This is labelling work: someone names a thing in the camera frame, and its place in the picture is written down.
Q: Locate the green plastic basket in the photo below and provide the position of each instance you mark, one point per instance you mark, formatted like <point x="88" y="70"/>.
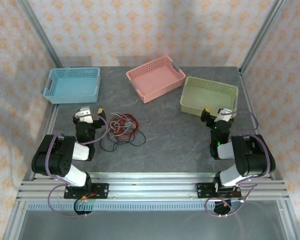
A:
<point x="207" y="96"/>

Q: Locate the blue plastic basket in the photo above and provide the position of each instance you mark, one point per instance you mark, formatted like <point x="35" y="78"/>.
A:
<point x="72" y="86"/>

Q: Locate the pink plastic basket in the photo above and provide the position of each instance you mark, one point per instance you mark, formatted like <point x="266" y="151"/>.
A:
<point x="155" y="80"/>

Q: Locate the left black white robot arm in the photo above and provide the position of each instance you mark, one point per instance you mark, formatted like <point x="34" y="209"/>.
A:
<point x="65" y="160"/>

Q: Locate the small circuit board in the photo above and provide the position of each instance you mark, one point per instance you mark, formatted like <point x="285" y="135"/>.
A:
<point x="86" y="205"/>
<point x="237" y="200"/>

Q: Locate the grey lower metal panel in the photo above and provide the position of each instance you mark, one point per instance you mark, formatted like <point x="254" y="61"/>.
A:
<point x="150" y="225"/>

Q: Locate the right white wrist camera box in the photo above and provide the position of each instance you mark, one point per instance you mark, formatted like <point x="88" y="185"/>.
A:
<point x="223" y="117"/>

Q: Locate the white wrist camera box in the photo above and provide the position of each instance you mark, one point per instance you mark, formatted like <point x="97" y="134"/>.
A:
<point x="86" y="117"/>
<point x="223" y="117"/>

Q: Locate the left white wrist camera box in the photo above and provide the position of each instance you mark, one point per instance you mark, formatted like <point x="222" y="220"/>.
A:
<point x="86" y="117"/>

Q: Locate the aluminium table side rail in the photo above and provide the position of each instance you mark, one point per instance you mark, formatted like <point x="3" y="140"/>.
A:
<point x="53" y="111"/>
<point x="247" y="95"/>

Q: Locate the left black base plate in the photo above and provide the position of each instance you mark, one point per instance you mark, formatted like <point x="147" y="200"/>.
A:
<point x="102" y="191"/>

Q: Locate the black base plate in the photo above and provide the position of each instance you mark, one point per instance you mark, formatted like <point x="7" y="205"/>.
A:
<point x="202" y="191"/>
<point x="102" y="191"/>

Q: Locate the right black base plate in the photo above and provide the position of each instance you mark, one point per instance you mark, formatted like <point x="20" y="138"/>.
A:
<point x="202" y="191"/>

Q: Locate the aluminium mounting rail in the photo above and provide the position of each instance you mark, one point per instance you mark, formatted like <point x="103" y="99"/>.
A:
<point x="152" y="190"/>

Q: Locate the aluminium frame post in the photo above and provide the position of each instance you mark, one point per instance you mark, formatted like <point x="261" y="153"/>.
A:
<point x="262" y="35"/>
<point x="42" y="35"/>

